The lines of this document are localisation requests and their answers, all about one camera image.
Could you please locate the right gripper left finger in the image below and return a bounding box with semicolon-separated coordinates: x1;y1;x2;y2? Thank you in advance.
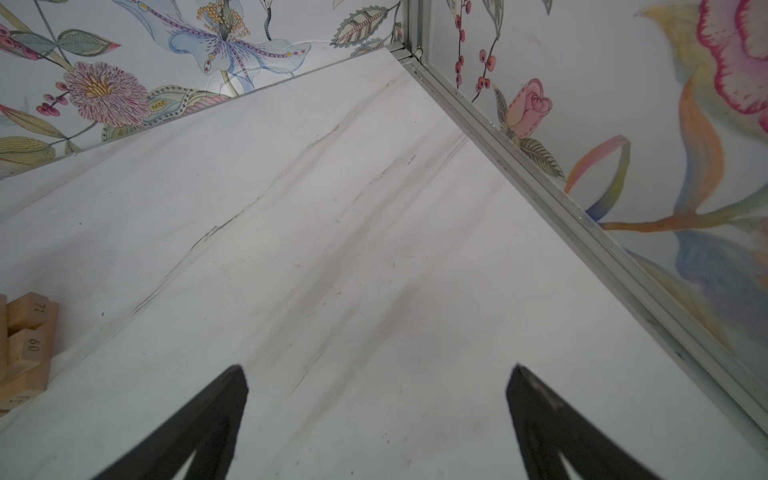
96;365;248;479

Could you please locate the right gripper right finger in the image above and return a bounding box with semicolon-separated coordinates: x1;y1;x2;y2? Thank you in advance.
506;364;658;480

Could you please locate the plain wood block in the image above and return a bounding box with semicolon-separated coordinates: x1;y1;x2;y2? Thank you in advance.
1;295;59;416

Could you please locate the long wood block diagonal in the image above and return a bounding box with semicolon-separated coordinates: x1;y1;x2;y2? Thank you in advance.
7;292;52;333

